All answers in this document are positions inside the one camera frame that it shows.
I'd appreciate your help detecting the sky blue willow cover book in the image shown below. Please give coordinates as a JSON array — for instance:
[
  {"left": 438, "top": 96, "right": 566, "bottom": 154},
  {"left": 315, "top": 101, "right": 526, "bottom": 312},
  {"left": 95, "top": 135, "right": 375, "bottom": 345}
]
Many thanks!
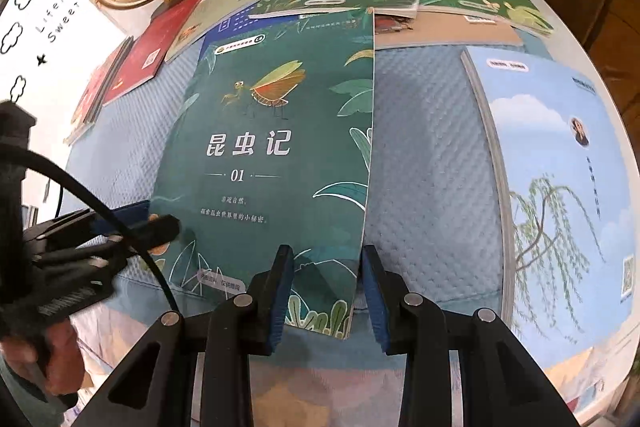
[{"left": 460, "top": 46, "right": 638, "bottom": 370}]

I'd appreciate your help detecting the royal blue paperback book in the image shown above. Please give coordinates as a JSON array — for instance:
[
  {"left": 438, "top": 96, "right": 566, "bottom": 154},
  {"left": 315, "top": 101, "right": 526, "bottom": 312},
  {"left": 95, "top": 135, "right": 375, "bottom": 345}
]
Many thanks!
[{"left": 199, "top": 0, "right": 301, "bottom": 62}]

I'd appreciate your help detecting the green book with mantis cover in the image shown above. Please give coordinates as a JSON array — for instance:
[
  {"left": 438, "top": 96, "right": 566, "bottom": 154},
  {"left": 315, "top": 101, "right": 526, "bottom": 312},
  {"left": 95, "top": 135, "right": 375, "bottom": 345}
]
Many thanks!
[{"left": 150, "top": 7, "right": 377, "bottom": 342}]

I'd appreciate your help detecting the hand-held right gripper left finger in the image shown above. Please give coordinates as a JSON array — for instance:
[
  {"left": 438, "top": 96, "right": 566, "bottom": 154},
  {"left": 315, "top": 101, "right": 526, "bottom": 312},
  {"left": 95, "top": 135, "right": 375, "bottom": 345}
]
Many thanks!
[{"left": 70, "top": 244, "right": 296, "bottom": 427}]

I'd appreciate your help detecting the person's left forearm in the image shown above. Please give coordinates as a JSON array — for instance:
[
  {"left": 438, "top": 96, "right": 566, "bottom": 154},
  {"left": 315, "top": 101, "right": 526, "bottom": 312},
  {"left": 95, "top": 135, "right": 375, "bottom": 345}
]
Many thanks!
[{"left": 0, "top": 357, "right": 68, "bottom": 427}]

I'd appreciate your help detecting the light blue quilted mat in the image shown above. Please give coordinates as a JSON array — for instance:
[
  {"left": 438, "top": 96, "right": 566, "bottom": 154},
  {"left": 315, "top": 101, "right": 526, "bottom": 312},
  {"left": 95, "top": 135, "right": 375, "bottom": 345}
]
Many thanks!
[{"left": 62, "top": 24, "right": 518, "bottom": 360}]

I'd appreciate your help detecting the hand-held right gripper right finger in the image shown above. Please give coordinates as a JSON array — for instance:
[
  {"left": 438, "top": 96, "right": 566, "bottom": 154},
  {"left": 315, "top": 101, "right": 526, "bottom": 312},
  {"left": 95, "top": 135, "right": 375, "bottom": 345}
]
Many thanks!
[{"left": 361, "top": 245, "right": 571, "bottom": 427}]

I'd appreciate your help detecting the stack of assorted books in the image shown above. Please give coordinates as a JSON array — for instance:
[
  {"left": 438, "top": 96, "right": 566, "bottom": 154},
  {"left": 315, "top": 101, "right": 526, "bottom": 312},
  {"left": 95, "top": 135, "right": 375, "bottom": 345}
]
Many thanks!
[{"left": 67, "top": 36, "right": 137, "bottom": 145}]

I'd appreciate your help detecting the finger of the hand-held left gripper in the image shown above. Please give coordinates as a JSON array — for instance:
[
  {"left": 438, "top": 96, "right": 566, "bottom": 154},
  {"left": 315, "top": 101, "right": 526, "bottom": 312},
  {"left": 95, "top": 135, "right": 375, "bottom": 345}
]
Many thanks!
[
  {"left": 65, "top": 201, "right": 151, "bottom": 239},
  {"left": 95, "top": 214, "right": 182, "bottom": 258}
]

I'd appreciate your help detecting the beige paperback book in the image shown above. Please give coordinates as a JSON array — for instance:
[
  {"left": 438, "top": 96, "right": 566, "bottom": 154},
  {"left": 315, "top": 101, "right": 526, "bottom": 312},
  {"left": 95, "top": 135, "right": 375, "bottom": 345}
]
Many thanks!
[{"left": 164, "top": 0, "right": 275, "bottom": 64}]

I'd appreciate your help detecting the person's left hand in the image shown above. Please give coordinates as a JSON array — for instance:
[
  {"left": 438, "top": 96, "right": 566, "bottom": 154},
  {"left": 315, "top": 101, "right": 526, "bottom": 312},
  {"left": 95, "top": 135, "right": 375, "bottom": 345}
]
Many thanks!
[{"left": 0, "top": 319, "right": 90, "bottom": 409}]

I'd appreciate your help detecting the tan paperback book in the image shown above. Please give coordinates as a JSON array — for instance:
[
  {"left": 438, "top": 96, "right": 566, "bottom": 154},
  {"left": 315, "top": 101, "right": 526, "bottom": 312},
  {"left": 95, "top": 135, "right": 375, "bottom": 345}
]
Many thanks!
[{"left": 374, "top": 9, "right": 525, "bottom": 52}]

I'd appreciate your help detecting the red paperback book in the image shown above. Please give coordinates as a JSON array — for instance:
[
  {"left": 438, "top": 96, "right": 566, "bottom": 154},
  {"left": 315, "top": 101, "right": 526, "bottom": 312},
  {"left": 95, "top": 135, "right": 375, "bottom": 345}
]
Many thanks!
[{"left": 102, "top": 0, "right": 211, "bottom": 108}]

